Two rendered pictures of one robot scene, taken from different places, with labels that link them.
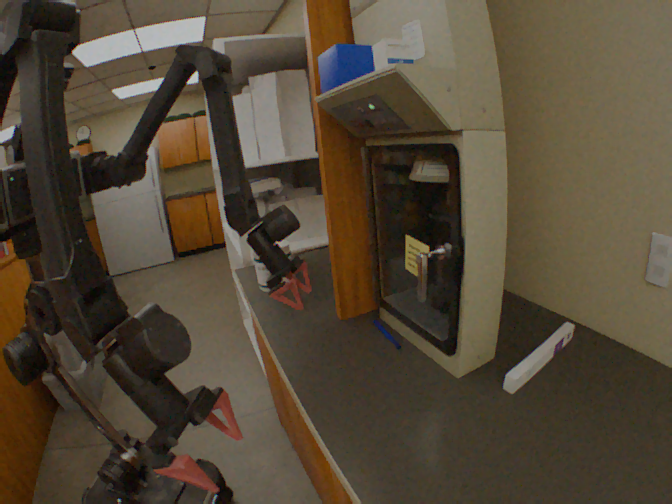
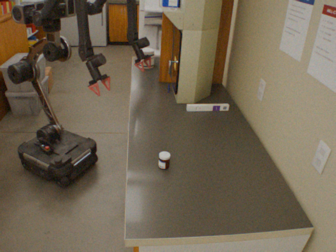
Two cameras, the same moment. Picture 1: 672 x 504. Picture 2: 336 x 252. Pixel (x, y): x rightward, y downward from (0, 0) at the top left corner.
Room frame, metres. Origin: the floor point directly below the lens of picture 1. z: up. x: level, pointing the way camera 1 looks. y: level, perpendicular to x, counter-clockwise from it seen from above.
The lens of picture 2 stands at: (-1.13, -0.59, 1.73)
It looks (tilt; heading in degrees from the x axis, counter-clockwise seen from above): 30 degrees down; 14
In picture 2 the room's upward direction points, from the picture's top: 4 degrees clockwise
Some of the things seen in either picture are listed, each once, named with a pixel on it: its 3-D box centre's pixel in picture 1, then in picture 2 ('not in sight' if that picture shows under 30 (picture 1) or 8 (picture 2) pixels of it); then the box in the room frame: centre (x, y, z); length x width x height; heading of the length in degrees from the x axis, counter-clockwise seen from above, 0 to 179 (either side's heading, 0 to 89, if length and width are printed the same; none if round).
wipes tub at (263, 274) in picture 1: (273, 265); (146, 58); (1.12, 0.22, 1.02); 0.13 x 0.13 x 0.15
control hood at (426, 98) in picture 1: (376, 108); (170, 16); (0.63, -0.10, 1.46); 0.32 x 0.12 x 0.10; 22
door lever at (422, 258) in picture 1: (430, 273); (172, 66); (0.54, -0.16, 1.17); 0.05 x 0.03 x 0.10; 111
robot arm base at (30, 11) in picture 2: not in sight; (32, 14); (0.36, 0.72, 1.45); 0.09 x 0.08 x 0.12; 170
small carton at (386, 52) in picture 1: (393, 58); (172, 4); (0.57, -0.13, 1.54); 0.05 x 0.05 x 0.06; 15
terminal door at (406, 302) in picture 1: (408, 243); (175, 58); (0.65, -0.15, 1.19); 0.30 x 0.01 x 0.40; 21
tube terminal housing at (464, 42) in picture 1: (454, 170); (197, 39); (0.70, -0.27, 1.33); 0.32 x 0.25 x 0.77; 22
